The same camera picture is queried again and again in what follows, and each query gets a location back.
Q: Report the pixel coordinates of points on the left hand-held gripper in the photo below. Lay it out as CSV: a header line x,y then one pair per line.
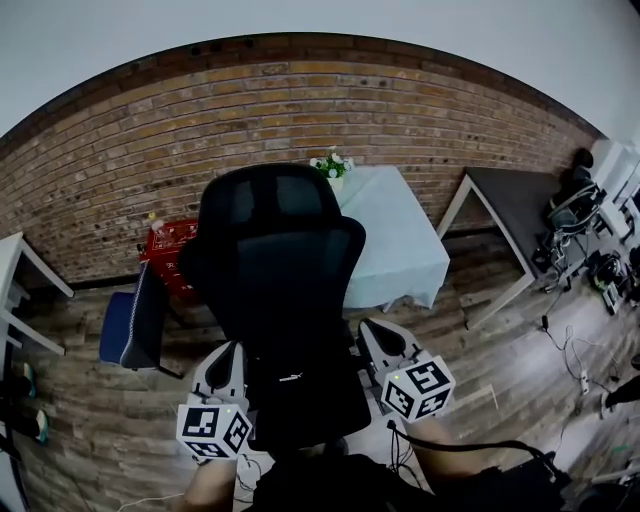
x,y
210,432

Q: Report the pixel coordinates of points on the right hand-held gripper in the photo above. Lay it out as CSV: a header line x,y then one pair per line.
x,y
425,390

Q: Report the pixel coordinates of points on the black mesh office chair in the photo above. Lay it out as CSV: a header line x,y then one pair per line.
x,y
280,210

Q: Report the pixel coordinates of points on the person's left forearm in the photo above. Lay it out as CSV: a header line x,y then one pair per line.
x,y
210,487

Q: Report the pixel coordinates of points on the person's right forearm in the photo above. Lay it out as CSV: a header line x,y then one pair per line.
x,y
450,460

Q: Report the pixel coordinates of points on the blue chair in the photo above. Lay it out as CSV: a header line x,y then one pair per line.
x,y
117,325

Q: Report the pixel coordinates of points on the green black shell backpack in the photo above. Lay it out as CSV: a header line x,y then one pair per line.
x,y
607,280

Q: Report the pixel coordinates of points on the table with pale blue cloth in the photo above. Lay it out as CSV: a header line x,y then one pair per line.
x,y
395,235

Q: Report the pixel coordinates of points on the red fire extinguisher box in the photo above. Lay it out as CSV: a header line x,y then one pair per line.
x,y
167,250

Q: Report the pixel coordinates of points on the person's black clothing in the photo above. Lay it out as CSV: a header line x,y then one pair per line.
x,y
340,487

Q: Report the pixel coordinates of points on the teal slipper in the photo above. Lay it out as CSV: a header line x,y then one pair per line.
x,y
29,380
43,427

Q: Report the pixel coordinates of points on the white flowers in pot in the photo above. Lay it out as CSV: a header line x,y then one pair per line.
x,y
332,165

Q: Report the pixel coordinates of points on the dark desk with white legs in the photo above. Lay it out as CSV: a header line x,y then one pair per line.
x,y
515,200

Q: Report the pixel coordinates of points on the white power strip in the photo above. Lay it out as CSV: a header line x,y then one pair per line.
x,y
585,382

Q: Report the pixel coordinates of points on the black harness rig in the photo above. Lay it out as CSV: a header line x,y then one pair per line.
x,y
572,210

